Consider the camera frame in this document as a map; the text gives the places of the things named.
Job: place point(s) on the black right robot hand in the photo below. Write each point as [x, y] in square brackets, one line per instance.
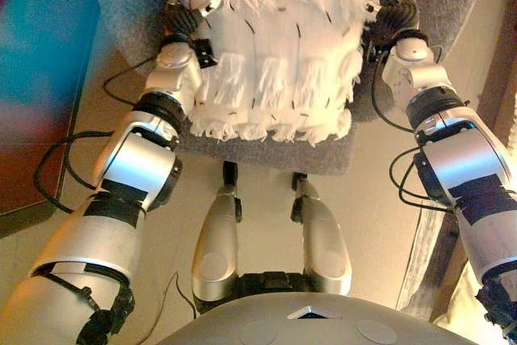
[398, 18]

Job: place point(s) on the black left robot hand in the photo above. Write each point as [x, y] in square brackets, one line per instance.
[177, 22]

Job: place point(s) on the white fringed cushion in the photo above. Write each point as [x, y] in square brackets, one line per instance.
[274, 78]

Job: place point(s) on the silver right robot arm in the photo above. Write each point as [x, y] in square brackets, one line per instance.
[464, 159]

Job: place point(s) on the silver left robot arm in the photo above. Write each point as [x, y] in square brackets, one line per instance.
[137, 167]

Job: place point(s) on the glossy dark cabinet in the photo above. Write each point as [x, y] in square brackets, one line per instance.
[36, 78]

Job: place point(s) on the grey fabric armchair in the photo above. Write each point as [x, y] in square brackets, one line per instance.
[262, 157]

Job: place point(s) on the cream duvet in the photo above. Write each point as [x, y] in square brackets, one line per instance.
[456, 321]

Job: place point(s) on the grey robot torso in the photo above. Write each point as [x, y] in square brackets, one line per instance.
[315, 333]

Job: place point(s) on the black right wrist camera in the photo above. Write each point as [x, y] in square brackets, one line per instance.
[377, 51]

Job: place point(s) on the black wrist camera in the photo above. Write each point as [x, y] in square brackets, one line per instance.
[377, 51]
[204, 52]

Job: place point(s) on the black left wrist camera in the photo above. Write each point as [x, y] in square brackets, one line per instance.
[204, 52]

